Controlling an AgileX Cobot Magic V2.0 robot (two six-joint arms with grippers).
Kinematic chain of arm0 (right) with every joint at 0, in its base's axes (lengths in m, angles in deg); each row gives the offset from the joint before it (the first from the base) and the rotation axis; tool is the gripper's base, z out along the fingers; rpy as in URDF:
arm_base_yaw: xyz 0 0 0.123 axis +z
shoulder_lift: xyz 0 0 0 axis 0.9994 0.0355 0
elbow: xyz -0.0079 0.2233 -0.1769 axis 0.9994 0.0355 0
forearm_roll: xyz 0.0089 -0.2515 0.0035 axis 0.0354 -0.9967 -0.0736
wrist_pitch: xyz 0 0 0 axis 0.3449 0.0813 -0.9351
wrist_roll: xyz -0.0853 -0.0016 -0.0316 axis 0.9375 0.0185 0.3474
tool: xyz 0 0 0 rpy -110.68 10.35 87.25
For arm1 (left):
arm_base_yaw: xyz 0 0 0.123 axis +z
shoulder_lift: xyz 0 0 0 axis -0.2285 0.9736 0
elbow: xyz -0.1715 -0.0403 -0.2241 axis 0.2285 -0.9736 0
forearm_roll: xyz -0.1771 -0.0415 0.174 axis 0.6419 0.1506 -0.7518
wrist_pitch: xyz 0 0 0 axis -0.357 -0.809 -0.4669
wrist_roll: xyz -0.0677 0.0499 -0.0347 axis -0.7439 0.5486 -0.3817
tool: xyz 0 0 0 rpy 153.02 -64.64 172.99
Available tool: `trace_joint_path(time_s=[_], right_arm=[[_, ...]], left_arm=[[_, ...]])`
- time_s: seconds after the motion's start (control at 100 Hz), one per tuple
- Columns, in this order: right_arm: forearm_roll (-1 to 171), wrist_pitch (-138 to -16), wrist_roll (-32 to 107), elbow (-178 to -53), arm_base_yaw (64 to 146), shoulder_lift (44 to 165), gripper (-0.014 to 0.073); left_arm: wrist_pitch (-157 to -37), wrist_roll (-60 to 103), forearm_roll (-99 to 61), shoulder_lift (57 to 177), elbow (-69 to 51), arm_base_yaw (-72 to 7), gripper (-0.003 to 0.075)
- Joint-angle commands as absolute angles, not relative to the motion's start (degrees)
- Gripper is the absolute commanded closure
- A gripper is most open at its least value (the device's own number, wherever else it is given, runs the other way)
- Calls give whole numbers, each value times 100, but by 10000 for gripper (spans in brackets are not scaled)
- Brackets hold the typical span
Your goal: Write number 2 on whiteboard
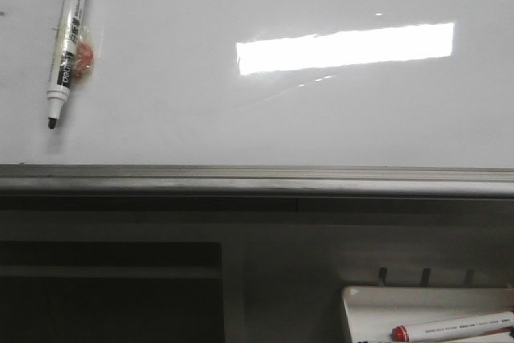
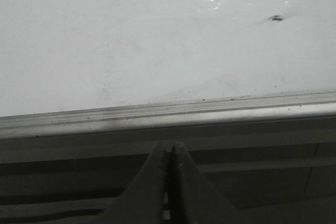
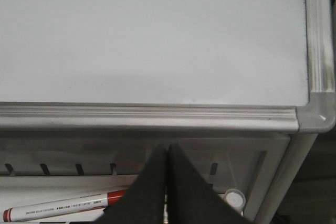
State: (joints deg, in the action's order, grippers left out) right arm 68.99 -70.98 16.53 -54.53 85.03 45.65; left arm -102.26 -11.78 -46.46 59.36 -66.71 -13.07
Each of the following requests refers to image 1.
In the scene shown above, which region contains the white whiteboard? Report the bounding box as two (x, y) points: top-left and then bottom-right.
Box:
(1, 0), (513, 168)

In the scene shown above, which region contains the black and white whiteboard marker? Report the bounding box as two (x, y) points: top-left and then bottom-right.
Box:
(47, 0), (86, 130)

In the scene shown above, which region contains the white marker tray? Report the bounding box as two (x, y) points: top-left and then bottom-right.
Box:
(341, 286), (513, 342)

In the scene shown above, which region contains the grey aluminium whiteboard frame rail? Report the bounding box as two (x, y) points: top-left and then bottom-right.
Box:
(1, 164), (513, 210)

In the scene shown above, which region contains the red capped whiteboard marker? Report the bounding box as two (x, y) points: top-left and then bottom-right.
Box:
(391, 311), (513, 342)

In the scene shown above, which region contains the red magnet taped to marker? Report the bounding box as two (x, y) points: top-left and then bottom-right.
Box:
(72, 26), (95, 79)

